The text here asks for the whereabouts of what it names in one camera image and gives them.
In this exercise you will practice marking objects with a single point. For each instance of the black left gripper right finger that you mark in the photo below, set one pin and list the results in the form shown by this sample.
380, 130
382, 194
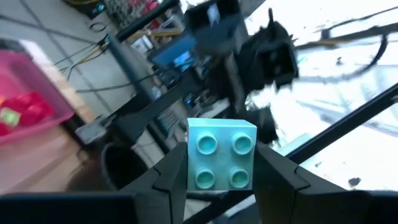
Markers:
311, 205

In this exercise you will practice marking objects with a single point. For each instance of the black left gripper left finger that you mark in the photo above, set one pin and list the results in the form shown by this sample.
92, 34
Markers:
140, 205

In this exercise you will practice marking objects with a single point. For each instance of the pale teal square brick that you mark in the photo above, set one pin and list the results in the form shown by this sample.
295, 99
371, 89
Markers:
222, 155

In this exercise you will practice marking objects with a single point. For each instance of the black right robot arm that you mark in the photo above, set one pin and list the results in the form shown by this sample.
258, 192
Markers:
264, 62

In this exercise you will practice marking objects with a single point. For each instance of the black diagonal bar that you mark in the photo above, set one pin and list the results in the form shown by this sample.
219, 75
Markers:
161, 102

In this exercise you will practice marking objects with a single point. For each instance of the tablet with blue screen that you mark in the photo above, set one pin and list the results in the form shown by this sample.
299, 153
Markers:
174, 53

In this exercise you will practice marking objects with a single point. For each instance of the pink plastic bin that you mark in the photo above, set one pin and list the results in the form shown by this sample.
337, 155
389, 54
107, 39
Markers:
31, 77

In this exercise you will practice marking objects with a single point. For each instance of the black equipment cart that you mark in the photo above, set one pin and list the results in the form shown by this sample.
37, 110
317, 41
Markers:
217, 28

